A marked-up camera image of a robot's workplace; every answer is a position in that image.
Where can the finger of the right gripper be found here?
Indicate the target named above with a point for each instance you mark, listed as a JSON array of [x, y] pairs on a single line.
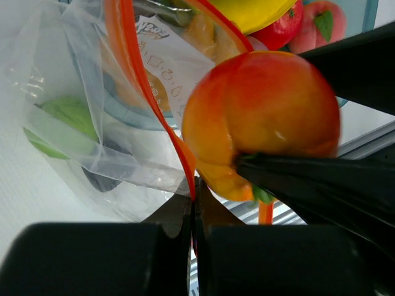
[[360, 68], [355, 194]]

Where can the green round vegetable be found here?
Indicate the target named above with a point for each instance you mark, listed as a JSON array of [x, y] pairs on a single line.
[[62, 128]]

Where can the teal plastic food tray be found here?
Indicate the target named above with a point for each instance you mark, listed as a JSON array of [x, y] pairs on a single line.
[[360, 17]]

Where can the clear orange zip top bag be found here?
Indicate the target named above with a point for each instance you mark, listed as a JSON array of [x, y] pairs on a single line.
[[99, 89]]

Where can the yellow banana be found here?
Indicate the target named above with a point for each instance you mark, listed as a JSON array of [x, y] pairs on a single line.
[[253, 15]]

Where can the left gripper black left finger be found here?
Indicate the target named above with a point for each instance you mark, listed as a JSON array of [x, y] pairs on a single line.
[[146, 258]]

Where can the yellow ginger root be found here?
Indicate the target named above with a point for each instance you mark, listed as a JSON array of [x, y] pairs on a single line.
[[175, 63]]

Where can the red apple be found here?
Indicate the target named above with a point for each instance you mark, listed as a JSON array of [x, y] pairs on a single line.
[[282, 31]]

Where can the pink peach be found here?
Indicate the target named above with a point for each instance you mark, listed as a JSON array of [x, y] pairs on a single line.
[[323, 22]]

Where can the dark purple plum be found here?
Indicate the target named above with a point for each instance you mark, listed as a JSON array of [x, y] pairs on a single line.
[[104, 177]]

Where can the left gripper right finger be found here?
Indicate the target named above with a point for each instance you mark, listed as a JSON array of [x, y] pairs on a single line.
[[234, 258]]

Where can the orange red tomato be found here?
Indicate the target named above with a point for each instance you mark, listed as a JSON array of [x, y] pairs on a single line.
[[270, 102]]

